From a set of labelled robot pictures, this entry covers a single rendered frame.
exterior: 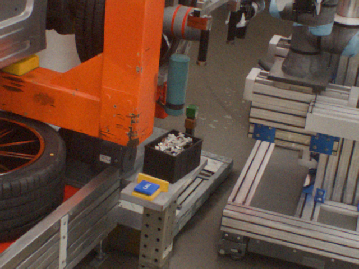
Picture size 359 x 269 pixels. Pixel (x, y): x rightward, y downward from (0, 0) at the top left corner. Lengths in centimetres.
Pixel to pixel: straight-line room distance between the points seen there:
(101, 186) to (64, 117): 31
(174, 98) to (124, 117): 47
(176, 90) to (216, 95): 162
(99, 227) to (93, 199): 15
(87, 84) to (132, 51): 26
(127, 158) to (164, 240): 47
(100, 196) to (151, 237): 25
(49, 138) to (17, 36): 40
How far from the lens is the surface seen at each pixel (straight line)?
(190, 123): 286
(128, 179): 334
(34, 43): 300
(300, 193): 329
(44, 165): 267
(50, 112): 293
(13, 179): 259
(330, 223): 312
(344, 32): 275
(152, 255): 288
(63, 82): 287
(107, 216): 295
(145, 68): 269
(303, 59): 283
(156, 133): 362
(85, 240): 283
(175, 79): 312
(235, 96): 477
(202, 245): 321
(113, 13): 265
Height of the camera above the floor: 177
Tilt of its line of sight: 25 degrees down
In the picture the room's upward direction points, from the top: 6 degrees clockwise
